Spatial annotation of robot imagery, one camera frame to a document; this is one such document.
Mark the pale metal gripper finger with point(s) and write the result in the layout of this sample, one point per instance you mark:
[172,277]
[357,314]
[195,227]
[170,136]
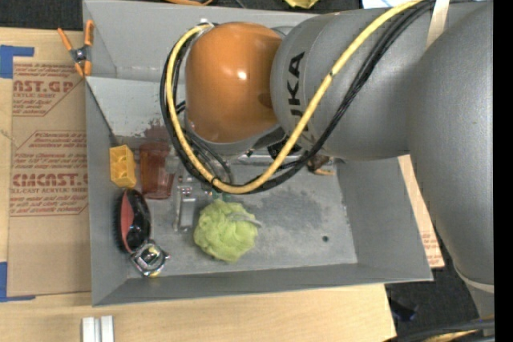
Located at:
[186,212]

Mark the green mesh bath sponge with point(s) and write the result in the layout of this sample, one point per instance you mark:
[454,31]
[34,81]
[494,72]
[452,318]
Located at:
[224,232]

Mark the clear red plastic cup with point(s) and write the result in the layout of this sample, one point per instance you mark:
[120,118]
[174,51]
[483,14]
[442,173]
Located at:
[154,172]

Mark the black and red brush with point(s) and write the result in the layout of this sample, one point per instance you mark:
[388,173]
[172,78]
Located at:
[134,218]

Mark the chrome and yellow tape measure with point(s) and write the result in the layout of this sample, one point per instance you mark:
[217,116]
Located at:
[149,258]

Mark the small brown toy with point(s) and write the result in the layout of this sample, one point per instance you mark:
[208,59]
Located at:
[320,165]

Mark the yellow toy block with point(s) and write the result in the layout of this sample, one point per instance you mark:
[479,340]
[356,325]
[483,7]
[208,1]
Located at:
[122,166]

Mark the grey metal bin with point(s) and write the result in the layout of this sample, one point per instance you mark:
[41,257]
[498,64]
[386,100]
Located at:
[304,220]

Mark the brown cardboard board red print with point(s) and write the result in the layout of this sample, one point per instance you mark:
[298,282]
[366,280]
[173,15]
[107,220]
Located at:
[48,236]

